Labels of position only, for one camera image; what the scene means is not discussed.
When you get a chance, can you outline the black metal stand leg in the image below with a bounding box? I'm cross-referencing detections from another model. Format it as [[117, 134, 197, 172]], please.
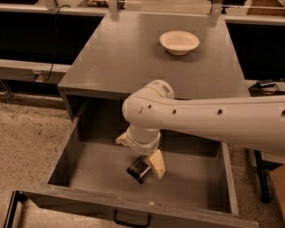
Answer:
[[254, 150, 281, 204]]

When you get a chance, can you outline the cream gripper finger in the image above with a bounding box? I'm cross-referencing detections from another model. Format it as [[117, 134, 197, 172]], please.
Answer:
[[146, 149, 165, 180], [116, 133, 127, 146]]

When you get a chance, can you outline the grey cabinet counter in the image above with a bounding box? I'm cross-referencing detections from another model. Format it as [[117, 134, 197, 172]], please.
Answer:
[[59, 12, 249, 115]]

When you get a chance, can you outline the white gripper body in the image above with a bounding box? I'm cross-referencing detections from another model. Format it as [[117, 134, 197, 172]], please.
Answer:
[[125, 125, 161, 156]]

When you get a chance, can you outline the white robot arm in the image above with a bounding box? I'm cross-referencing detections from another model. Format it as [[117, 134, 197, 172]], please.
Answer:
[[116, 80, 285, 179]]

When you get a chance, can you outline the grey metal rail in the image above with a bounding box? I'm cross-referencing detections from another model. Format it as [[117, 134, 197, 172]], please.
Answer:
[[0, 59, 70, 85]]

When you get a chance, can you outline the black hanging cable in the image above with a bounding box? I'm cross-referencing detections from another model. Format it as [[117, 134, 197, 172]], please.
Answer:
[[34, 4, 72, 83]]

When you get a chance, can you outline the black drawer handle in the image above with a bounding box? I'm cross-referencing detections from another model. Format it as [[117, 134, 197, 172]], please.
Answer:
[[113, 209, 152, 228]]

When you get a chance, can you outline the black metal frame left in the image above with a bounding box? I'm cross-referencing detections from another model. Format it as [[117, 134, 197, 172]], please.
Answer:
[[3, 190, 27, 228]]

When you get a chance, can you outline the black device on rail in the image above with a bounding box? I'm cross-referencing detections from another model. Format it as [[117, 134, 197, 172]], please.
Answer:
[[248, 79, 285, 97]]

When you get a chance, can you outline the open grey top drawer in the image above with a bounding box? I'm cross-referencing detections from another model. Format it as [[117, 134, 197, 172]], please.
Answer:
[[24, 99, 258, 228]]

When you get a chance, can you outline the white bowl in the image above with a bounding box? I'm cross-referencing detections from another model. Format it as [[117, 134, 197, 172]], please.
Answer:
[[160, 30, 200, 56]]

